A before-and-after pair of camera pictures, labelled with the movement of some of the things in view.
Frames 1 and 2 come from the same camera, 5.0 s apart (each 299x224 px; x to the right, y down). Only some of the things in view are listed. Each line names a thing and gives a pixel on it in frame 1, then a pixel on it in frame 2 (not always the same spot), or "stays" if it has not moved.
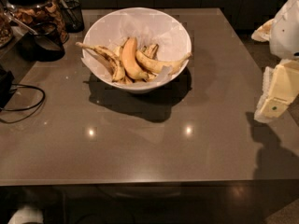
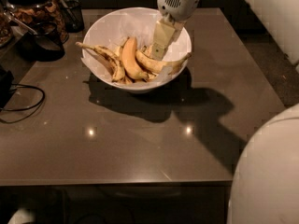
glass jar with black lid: (31, 5) stays
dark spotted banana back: (150, 50) stays
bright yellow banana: (130, 59) stays
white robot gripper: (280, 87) to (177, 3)
